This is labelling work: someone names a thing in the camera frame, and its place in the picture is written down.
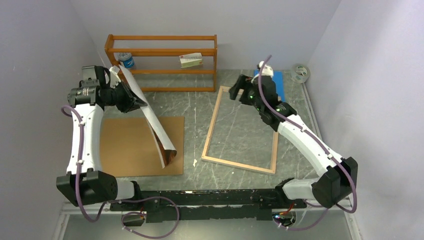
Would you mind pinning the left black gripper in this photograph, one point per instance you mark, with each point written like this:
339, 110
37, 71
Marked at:
132, 102

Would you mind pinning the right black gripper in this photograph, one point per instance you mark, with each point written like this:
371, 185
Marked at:
243, 82

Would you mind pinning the printed photo of people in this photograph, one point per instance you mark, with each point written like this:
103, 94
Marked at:
165, 147

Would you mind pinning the wooden picture frame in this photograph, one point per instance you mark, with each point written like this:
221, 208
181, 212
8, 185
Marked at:
238, 138

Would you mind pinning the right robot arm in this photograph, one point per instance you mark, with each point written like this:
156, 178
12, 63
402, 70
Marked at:
337, 175

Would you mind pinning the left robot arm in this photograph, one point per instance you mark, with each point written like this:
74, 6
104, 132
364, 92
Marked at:
85, 182

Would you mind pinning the blue foam mat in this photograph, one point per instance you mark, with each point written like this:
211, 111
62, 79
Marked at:
280, 86

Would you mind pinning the blue white small jar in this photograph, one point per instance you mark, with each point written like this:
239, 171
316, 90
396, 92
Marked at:
126, 59

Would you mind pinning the brown cardboard backing board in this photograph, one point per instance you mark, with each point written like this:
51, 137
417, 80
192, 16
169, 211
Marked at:
128, 149

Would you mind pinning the clear tape roll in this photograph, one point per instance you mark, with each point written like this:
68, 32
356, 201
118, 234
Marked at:
299, 73

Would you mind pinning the small white green box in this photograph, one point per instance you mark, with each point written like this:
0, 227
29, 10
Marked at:
191, 60

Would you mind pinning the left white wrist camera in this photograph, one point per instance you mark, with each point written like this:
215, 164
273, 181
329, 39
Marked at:
114, 78

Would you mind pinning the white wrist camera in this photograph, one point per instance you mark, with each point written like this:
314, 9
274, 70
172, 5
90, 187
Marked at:
267, 71
114, 78

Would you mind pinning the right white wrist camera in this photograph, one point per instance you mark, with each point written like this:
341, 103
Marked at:
267, 71

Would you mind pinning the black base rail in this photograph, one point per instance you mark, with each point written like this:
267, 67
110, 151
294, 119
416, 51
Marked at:
169, 205

